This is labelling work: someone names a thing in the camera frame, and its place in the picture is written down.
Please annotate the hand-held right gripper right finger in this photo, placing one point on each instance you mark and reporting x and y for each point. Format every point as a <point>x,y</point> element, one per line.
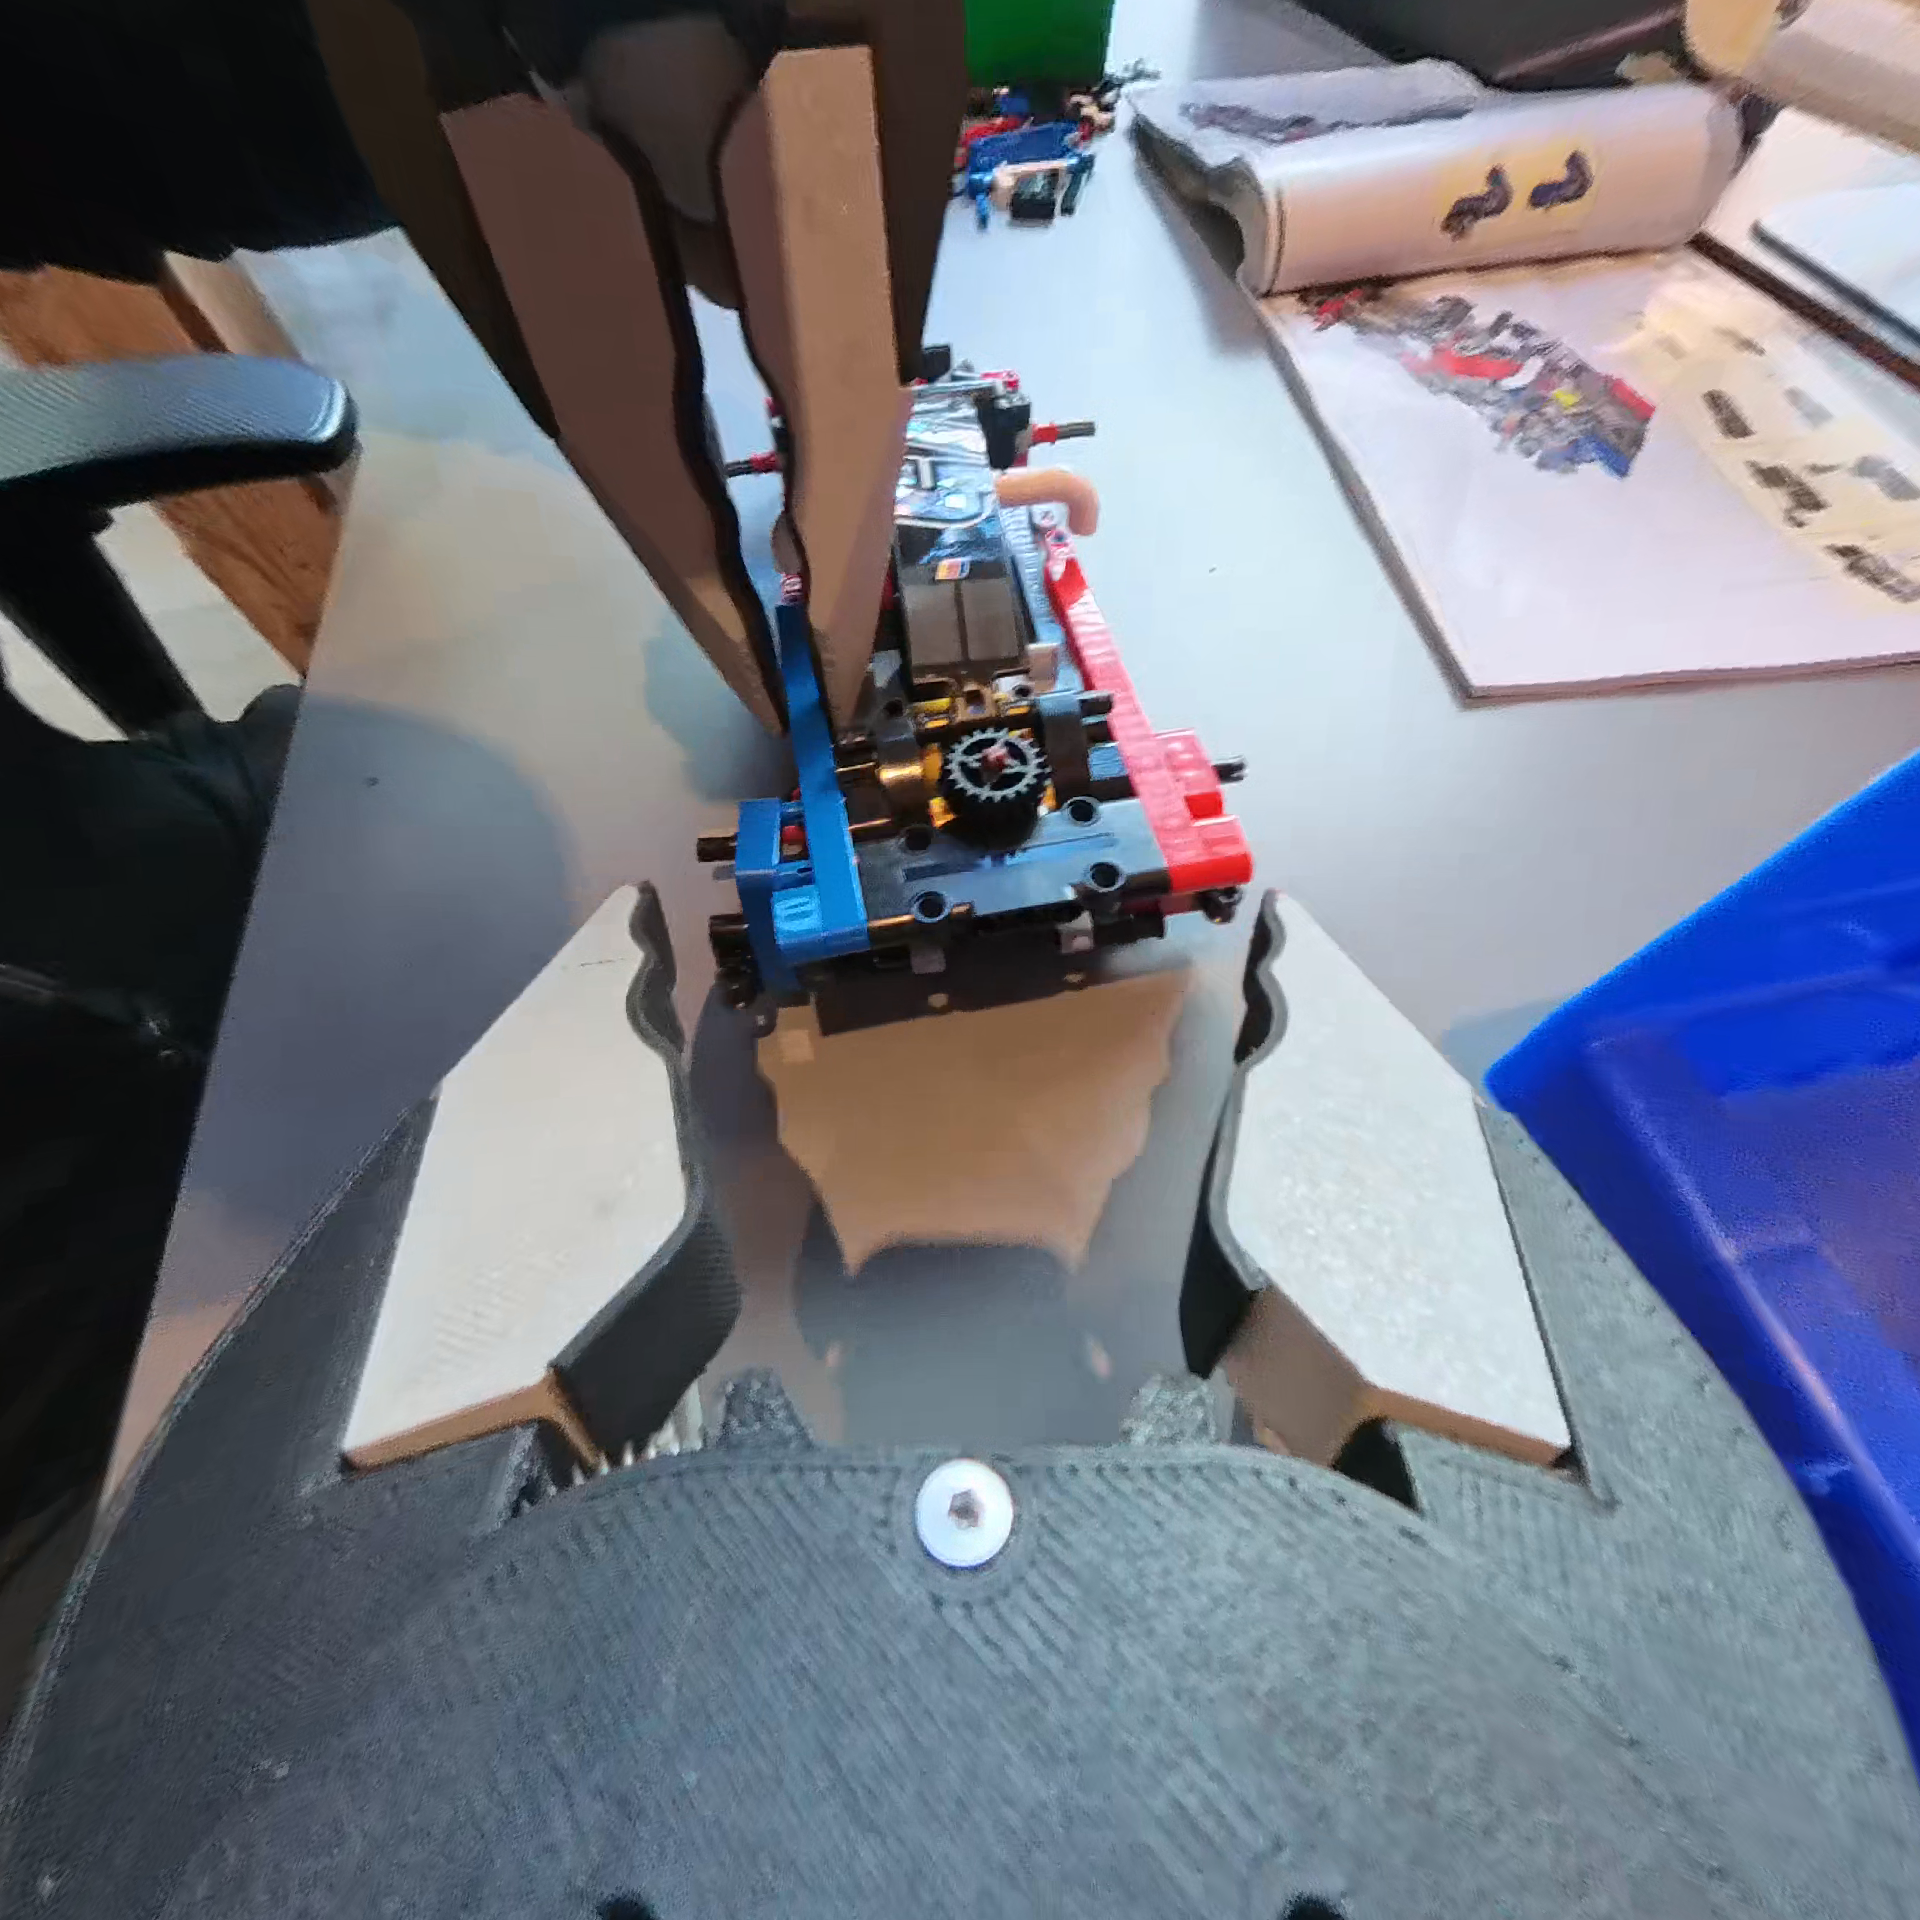
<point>1380,1200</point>

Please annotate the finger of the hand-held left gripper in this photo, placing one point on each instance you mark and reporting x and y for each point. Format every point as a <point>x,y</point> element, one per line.
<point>839,299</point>
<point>599,376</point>

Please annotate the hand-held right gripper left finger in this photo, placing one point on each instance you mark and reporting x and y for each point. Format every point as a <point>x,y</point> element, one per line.
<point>524,1200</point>

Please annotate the blue plastic bin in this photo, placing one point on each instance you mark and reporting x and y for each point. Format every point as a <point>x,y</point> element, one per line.
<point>1723,1049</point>

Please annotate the toy brick car chassis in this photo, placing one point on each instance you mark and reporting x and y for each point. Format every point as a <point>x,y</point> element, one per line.
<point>1171,780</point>

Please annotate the pile of loose bricks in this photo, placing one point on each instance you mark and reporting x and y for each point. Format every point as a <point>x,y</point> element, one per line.
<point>1035,148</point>

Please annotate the green plastic bin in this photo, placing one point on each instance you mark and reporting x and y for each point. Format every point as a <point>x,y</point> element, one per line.
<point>1035,38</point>

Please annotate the black office chair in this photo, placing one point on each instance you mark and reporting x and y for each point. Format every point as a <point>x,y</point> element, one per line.
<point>180,422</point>

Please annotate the toy building instruction booklet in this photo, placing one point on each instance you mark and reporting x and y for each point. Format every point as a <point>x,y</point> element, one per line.
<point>1575,570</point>

